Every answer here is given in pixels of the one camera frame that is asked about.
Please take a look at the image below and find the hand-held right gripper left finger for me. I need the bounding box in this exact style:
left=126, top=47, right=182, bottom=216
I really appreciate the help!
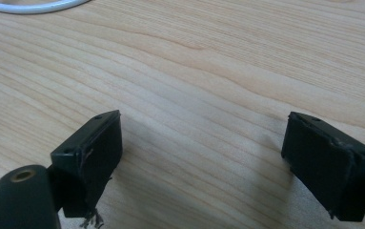
left=50, top=109, right=124, bottom=229

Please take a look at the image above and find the white round plate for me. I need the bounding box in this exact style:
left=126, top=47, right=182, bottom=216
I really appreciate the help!
left=0, top=0, right=91, bottom=15

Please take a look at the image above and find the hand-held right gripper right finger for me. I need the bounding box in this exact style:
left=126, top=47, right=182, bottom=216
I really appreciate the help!
left=280, top=111, right=365, bottom=222

